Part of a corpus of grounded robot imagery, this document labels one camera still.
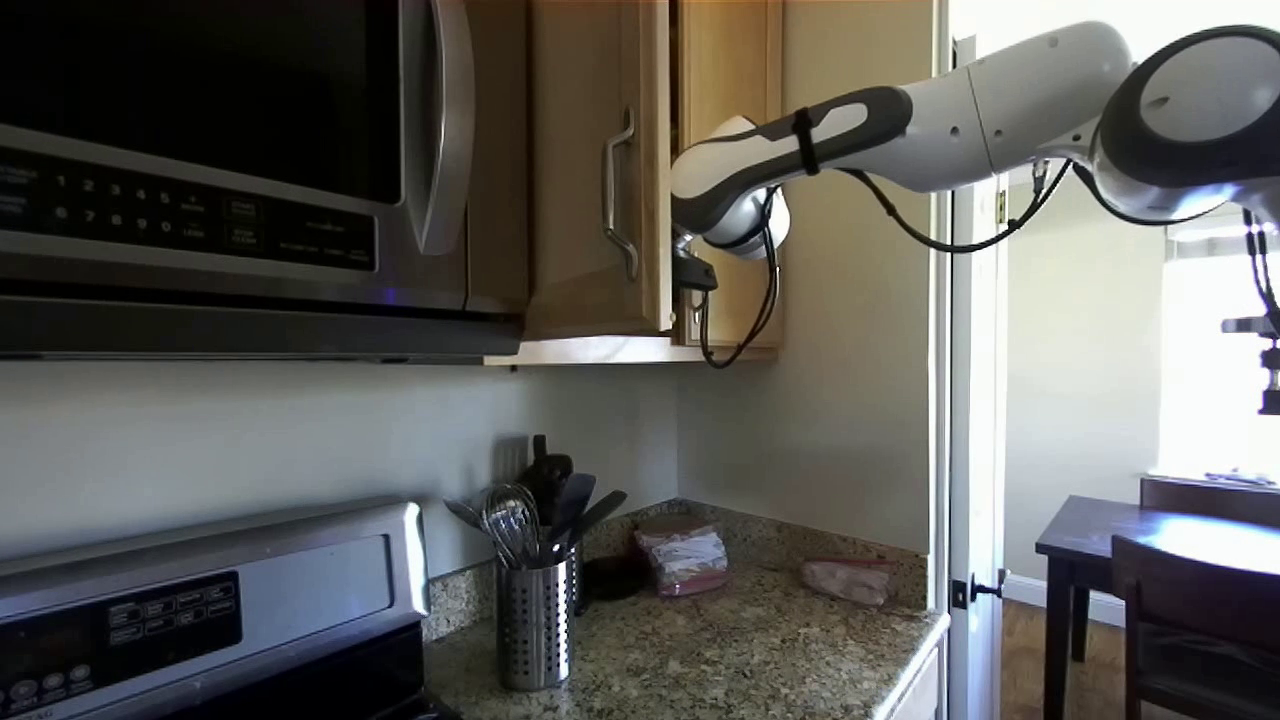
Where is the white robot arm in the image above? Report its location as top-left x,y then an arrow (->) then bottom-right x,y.
670,20 -> 1280,254

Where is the rear steel utensil holder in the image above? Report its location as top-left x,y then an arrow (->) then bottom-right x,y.
569,545 -> 585,615

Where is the steel utensil holder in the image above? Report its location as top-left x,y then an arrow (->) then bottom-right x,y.
569,545 -> 585,615
496,559 -> 572,693

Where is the plastic wrapped bread bag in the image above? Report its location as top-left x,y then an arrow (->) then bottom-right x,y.
632,525 -> 729,602

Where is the front steel utensil holder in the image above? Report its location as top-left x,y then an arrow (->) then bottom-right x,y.
496,559 -> 572,693

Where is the left wooden cabinet door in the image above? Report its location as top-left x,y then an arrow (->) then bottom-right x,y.
529,0 -> 670,337

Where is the wooden cabinet door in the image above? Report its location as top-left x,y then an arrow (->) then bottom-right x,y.
670,0 -> 785,353
529,0 -> 670,337

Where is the right wooden cabinet door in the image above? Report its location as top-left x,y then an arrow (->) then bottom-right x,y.
670,0 -> 785,353

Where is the stainless steel stove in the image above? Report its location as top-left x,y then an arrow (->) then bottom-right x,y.
0,500 -> 459,720

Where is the dark wooden table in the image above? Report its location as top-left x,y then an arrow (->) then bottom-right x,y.
1036,498 -> 1280,720

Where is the stainless steel microwave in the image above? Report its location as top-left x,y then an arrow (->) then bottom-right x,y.
0,0 -> 523,365

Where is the dark wooden chair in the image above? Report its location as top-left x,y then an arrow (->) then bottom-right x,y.
1113,535 -> 1280,720

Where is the left metal door handle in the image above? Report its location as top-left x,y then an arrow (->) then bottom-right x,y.
599,108 -> 641,282

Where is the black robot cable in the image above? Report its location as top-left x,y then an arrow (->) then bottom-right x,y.
670,153 -> 1135,375

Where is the white door frame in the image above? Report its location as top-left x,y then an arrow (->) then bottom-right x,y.
933,179 -> 1006,720

